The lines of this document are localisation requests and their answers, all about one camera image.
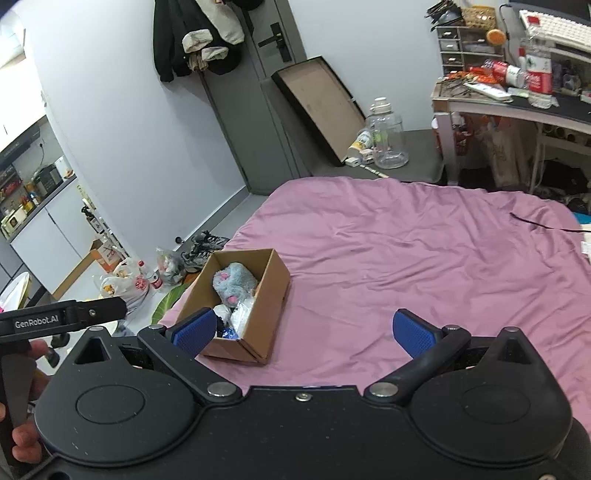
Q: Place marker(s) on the clear bag of white filling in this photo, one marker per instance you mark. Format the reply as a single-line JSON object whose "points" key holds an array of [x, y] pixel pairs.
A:
{"points": [[242, 316]]}

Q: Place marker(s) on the small red printed cardboard box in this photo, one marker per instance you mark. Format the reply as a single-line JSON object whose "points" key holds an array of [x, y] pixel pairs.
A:
{"points": [[105, 256]]}

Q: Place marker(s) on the grey door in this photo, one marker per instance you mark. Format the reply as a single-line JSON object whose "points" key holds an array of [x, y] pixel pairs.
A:
{"points": [[258, 120]]}

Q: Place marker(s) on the small white charger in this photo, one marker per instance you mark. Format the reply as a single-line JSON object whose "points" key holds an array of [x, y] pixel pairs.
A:
{"points": [[353, 162]]}

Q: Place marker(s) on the white power strip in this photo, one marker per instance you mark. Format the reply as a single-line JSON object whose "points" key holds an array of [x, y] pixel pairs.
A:
{"points": [[489, 92]]}

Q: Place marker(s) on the yellow and white bottle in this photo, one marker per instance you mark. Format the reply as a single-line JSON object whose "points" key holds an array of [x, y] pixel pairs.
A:
{"points": [[360, 144]]}

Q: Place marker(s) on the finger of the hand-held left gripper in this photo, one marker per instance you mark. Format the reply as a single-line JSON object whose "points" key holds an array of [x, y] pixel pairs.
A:
{"points": [[101, 310]]}

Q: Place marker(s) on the cluttered desk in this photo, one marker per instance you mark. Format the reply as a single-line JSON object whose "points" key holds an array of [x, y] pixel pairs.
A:
{"points": [[545, 108]]}

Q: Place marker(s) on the pair of grey sneakers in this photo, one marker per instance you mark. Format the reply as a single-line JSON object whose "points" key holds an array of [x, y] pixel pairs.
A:
{"points": [[203, 251]]}

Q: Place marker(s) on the white printed shopping bag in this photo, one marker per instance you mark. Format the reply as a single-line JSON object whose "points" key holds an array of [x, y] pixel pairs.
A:
{"points": [[122, 286]]}

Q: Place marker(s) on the lying red label plastic bottle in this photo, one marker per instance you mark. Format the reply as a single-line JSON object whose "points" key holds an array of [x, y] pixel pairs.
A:
{"points": [[505, 73]]}

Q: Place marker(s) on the pink bed sheet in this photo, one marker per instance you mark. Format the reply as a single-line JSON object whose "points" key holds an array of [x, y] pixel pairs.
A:
{"points": [[392, 258]]}

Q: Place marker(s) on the white kitchen cabinet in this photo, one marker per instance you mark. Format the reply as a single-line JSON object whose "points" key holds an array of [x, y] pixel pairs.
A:
{"points": [[55, 235]]}

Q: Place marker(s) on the person's left hand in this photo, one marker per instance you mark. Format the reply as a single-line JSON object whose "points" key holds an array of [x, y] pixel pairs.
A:
{"points": [[25, 443]]}

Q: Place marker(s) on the orange fruit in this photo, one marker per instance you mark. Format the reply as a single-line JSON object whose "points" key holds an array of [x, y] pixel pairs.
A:
{"points": [[495, 37]]}

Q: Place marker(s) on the upright red label water bottle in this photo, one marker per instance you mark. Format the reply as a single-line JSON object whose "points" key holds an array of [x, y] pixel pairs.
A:
{"points": [[540, 69]]}

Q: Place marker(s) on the grey plush mouse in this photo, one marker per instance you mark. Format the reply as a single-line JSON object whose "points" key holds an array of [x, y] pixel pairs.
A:
{"points": [[233, 281]]}

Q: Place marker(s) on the black and beige jacket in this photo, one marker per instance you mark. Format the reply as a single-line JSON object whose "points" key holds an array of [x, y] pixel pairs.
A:
{"points": [[184, 32]]}

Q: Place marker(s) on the black framed brown board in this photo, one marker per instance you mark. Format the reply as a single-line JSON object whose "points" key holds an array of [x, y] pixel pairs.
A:
{"points": [[318, 106]]}

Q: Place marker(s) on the white plastic bag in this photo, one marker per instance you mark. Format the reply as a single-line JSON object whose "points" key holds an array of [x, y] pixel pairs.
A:
{"points": [[221, 314]]}

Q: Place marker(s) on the clear plastic jar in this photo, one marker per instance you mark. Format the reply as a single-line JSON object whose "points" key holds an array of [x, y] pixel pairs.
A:
{"points": [[388, 138]]}

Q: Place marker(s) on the small red capped bottle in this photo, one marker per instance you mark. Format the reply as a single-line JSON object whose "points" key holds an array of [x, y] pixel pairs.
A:
{"points": [[153, 279]]}

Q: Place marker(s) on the green leaf shaped mat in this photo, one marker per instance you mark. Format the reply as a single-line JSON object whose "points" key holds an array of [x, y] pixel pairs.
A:
{"points": [[168, 302]]}

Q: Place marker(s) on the brown cardboard box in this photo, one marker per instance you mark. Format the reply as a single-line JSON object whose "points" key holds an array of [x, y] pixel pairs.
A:
{"points": [[268, 309]]}

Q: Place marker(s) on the white keyboard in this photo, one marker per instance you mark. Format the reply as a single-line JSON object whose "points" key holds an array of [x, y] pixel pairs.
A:
{"points": [[561, 25]]}

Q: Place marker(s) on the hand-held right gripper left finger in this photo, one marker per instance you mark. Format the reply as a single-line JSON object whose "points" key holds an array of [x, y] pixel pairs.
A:
{"points": [[194, 330]]}

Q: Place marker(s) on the small grey drawer organizer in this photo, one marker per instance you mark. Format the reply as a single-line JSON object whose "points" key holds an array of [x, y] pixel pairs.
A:
{"points": [[455, 50]]}

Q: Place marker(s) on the black rice cooker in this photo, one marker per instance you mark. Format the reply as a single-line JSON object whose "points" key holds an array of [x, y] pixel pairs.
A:
{"points": [[48, 177]]}

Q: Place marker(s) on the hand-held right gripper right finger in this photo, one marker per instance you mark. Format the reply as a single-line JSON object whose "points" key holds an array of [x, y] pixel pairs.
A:
{"points": [[415, 334]]}

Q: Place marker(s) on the clear trash bag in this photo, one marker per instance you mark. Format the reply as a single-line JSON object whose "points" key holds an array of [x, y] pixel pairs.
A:
{"points": [[170, 265]]}

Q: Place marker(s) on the woven basket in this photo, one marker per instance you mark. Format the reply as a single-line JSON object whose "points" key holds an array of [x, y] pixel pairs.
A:
{"points": [[478, 16]]}

